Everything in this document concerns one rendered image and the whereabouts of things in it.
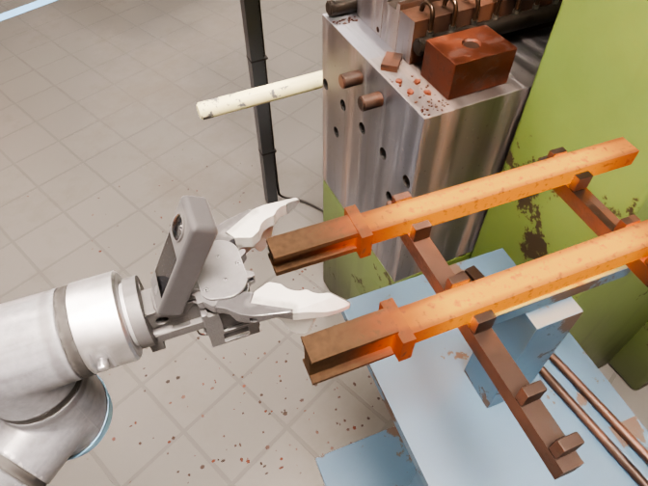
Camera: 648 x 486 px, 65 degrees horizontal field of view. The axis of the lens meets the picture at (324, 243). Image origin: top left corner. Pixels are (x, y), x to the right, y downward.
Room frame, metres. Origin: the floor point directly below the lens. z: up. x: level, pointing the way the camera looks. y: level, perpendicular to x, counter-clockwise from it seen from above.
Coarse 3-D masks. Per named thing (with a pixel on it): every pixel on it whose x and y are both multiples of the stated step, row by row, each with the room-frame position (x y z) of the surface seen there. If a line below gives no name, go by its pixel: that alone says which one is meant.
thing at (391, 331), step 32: (640, 224) 0.36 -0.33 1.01; (544, 256) 0.31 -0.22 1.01; (576, 256) 0.31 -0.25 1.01; (608, 256) 0.31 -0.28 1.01; (640, 256) 0.33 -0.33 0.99; (480, 288) 0.27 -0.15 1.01; (512, 288) 0.27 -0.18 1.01; (544, 288) 0.28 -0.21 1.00; (352, 320) 0.23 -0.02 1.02; (384, 320) 0.23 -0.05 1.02; (416, 320) 0.24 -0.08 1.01; (448, 320) 0.24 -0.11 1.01; (320, 352) 0.20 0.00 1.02; (352, 352) 0.21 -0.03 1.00; (384, 352) 0.22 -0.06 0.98
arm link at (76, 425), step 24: (96, 384) 0.24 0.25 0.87; (72, 408) 0.20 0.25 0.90; (96, 408) 0.22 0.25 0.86; (0, 432) 0.18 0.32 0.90; (24, 432) 0.18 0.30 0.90; (48, 432) 0.18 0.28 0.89; (72, 432) 0.19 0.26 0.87; (96, 432) 0.20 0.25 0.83; (24, 456) 0.16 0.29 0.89; (48, 456) 0.16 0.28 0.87; (72, 456) 0.18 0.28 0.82; (48, 480) 0.15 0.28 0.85
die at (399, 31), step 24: (360, 0) 0.99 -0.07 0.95; (384, 0) 0.91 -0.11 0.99; (408, 0) 0.88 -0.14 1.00; (432, 0) 0.89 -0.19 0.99; (480, 0) 0.89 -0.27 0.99; (504, 0) 0.89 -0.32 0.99; (528, 0) 0.92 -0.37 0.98; (552, 0) 0.94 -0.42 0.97; (384, 24) 0.90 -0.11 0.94; (408, 24) 0.83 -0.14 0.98; (456, 24) 0.85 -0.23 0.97; (552, 24) 0.95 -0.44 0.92; (408, 48) 0.82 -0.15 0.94
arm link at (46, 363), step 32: (64, 288) 0.27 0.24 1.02; (0, 320) 0.23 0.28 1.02; (32, 320) 0.23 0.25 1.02; (64, 320) 0.23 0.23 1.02; (0, 352) 0.20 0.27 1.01; (32, 352) 0.21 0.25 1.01; (64, 352) 0.21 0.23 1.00; (0, 384) 0.18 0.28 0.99; (32, 384) 0.19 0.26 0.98; (64, 384) 0.20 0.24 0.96; (0, 416) 0.18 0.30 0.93; (32, 416) 0.18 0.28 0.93
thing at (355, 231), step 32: (544, 160) 0.46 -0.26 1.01; (576, 160) 0.46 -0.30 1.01; (608, 160) 0.46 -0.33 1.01; (448, 192) 0.40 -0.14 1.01; (480, 192) 0.40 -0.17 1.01; (512, 192) 0.41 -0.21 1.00; (320, 224) 0.35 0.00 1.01; (352, 224) 0.35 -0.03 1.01; (384, 224) 0.36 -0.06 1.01; (288, 256) 0.31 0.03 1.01; (320, 256) 0.33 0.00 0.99
